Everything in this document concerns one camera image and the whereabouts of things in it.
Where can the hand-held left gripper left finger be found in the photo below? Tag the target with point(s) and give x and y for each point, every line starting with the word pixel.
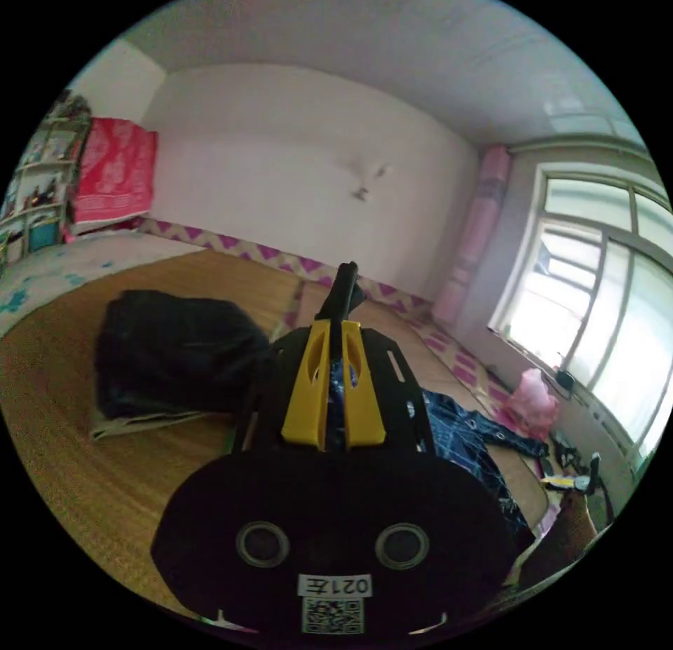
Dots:
pixel 306 392

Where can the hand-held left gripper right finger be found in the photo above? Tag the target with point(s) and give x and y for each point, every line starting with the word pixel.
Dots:
pixel 363 403

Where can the blue patterned long sleeve shirt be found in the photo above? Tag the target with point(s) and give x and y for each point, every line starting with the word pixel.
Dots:
pixel 462 439

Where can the person's right forearm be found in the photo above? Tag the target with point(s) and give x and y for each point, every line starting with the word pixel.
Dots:
pixel 565 539

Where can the pink plastic bag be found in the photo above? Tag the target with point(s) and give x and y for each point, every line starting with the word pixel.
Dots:
pixel 535 404

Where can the pile of clothes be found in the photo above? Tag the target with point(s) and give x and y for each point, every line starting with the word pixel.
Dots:
pixel 173 355

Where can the window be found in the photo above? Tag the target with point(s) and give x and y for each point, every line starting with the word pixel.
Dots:
pixel 594 303

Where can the pink curtain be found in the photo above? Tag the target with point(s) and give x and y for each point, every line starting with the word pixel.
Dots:
pixel 481 229

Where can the bed with woven mat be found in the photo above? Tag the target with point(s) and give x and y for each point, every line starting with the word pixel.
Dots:
pixel 105 503

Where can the red printed cloth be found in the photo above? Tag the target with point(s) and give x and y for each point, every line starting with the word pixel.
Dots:
pixel 113 171

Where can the white shelf with items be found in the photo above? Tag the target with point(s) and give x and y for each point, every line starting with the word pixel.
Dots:
pixel 42 182

